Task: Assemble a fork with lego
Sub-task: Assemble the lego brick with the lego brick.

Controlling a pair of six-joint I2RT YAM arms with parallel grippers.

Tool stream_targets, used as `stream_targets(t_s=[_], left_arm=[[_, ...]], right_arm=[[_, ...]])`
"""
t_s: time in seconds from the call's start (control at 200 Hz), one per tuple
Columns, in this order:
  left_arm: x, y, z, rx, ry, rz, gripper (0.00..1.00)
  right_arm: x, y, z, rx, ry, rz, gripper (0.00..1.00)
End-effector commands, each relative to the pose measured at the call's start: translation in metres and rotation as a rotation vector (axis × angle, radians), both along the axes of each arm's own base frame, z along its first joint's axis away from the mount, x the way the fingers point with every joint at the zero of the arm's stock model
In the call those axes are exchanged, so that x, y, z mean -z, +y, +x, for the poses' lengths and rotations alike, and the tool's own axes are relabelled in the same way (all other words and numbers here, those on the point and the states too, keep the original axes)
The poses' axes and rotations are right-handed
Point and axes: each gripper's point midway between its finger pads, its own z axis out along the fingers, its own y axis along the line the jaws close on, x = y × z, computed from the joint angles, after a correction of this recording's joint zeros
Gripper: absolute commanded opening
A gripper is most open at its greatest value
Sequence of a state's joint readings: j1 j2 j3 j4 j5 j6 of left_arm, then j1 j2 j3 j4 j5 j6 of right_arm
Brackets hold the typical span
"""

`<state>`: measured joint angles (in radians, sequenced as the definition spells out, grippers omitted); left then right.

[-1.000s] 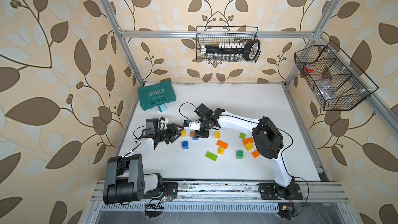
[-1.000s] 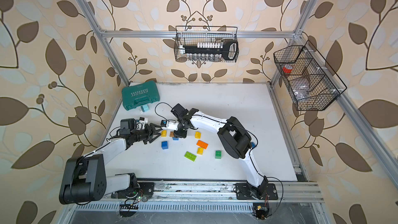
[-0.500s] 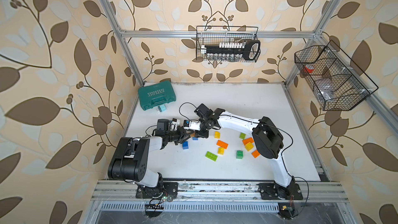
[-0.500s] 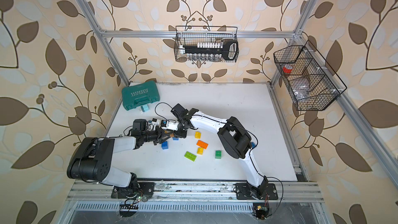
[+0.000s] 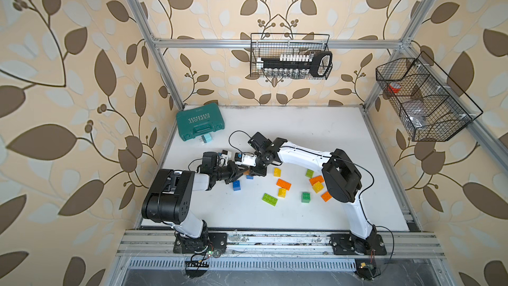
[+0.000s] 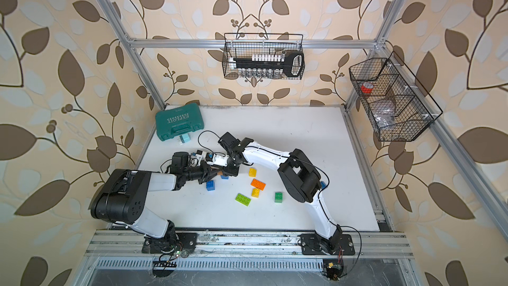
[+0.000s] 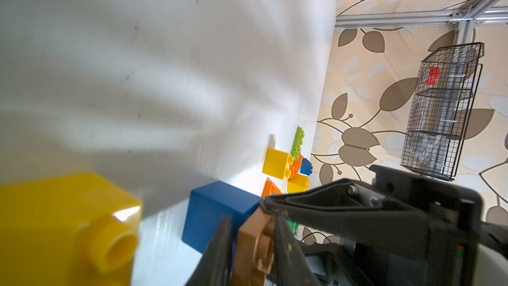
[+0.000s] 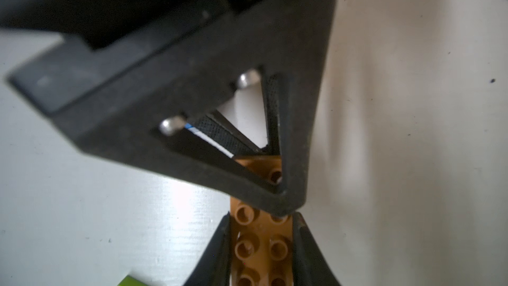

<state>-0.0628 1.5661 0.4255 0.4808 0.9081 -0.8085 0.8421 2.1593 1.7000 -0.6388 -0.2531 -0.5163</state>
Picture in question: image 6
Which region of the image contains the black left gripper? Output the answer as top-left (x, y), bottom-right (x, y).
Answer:
top-left (182, 161), bottom-right (222, 184)

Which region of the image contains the orange lego brick long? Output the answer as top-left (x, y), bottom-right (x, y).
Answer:
top-left (251, 179), bottom-right (266, 191)

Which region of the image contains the lime green lego brick long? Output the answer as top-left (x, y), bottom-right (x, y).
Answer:
top-left (235, 193), bottom-right (251, 207)

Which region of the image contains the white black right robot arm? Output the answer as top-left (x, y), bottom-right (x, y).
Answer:
top-left (218, 138), bottom-right (342, 242)

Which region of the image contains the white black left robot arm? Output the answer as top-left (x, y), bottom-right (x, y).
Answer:
top-left (90, 162), bottom-right (224, 240)

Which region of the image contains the blue lego brick loose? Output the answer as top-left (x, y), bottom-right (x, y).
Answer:
top-left (206, 180), bottom-right (215, 191)

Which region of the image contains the yellow lego brick upper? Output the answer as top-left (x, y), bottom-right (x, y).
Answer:
top-left (248, 168), bottom-right (257, 177)

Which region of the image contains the yellow lego brick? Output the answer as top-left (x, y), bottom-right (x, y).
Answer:
top-left (248, 168), bottom-right (257, 177)
top-left (251, 187), bottom-right (261, 198)

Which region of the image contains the yellow lego brick centre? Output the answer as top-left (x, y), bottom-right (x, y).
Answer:
top-left (251, 187), bottom-right (261, 198)

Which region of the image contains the green lego brick square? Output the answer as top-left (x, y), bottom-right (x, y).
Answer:
top-left (274, 192), bottom-right (283, 203)

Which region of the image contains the small teal white box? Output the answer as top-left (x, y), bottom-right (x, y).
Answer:
top-left (179, 133), bottom-right (191, 144)

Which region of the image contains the green plastic tool case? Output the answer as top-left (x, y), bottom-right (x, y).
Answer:
top-left (156, 103), bottom-right (205, 141)

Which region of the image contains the small electronics board right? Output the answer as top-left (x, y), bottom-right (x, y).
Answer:
top-left (323, 260), bottom-right (345, 281)

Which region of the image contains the clear plastic bag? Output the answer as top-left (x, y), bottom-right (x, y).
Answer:
top-left (371, 99), bottom-right (396, 128)

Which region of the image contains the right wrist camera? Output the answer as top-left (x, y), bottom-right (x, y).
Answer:
top-left (218, 132), bottom-right (253, 155)

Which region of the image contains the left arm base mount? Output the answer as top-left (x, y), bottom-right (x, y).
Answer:
top-left (142, 233), bottom-right (198, 257)

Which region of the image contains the black wire basket back wall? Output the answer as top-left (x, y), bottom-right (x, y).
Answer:
top-left (222, 32), bottom-right (306, 79)

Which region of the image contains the black wire basket wall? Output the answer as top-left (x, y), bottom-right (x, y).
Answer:
top-left (349, 52), bottom-right (443, 142)
top-left (222, 32), bottom-right (306, 79)

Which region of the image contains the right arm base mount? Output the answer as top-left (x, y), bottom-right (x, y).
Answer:
top-left (297, 233), bottom-right (356, 256)

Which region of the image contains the black white socket set rail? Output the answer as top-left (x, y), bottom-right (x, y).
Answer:
top-left (228, 51), bottom-right (305, 78)

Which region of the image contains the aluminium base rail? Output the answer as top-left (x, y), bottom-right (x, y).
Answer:
top-left (85, 229), bottom-right (414, 260)

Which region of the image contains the aluminium frame back crossbar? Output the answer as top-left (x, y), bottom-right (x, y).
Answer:
top-left (128, 38), bottom-right (378, 50)

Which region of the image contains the black wire basket right wall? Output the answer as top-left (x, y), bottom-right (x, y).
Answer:
top-left (349, 52), bottom-right (443, 142)

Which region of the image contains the aluminium frame corner post left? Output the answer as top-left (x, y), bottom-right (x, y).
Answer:
top-left (96, 0), bottom-right (165, 110)

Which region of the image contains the aluminium frame corner post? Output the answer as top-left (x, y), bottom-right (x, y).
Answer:
top-left (96, 0), bottom-right (165, 110)
top-left (343, 0), bottom-right (423, 112)

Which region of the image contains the aluminium frame corner post right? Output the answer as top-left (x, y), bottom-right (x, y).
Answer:
top-left (343, 0), bottom-right (423, 112)

